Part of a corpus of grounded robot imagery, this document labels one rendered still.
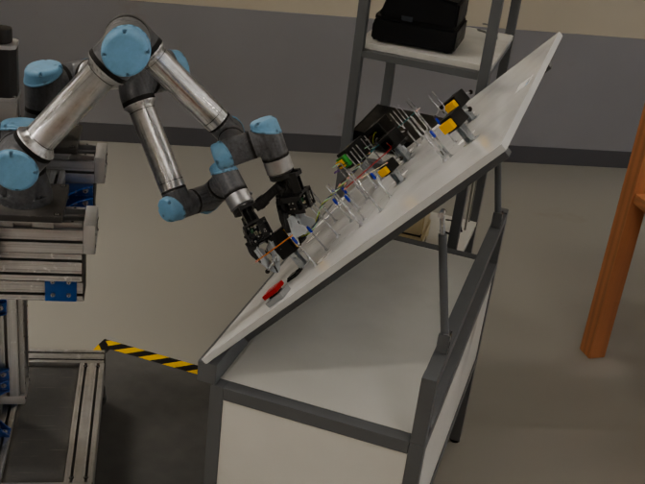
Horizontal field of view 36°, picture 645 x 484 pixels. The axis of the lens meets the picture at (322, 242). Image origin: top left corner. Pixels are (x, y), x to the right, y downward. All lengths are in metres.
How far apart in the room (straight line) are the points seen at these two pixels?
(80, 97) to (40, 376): 1.50
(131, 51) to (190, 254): 2.70
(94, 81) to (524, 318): 2.95
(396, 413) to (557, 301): 2.58
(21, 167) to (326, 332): 1.02
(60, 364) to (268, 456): 1.28
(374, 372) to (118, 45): 1.14
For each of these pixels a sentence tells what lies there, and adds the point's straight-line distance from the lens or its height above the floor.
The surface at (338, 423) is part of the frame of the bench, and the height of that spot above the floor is 0.80.
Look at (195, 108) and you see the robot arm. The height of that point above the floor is 1.46.
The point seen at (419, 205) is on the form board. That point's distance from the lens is 2.31.
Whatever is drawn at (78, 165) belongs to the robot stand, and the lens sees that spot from 3.30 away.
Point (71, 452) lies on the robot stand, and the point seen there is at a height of 0.23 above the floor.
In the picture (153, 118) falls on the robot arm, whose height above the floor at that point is 1.37.
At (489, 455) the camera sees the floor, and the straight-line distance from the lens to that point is 3.99.
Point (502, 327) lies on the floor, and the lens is 4.84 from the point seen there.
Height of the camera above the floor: 2.37
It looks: 26 degrees down
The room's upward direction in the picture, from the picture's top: 7 degrees clockwise
